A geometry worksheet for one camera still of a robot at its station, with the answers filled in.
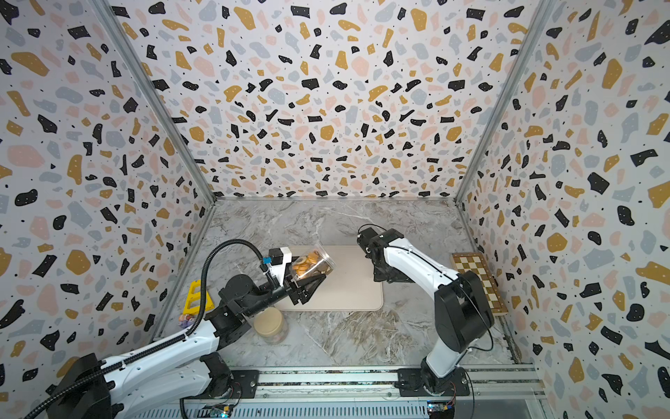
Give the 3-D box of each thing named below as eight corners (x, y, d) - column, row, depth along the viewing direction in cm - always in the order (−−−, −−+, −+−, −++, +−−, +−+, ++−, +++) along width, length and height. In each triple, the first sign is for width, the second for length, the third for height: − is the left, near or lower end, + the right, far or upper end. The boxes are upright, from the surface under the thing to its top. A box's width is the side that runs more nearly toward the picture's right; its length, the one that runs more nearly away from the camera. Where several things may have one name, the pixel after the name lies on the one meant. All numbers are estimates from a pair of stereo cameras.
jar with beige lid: (261, 344, 83) (251, 332, 74) (266, 321, 87) (257, 307, 78) (285, 344, 83) (278, 332, 74) (289, 321, 88) (282, 307, 79)
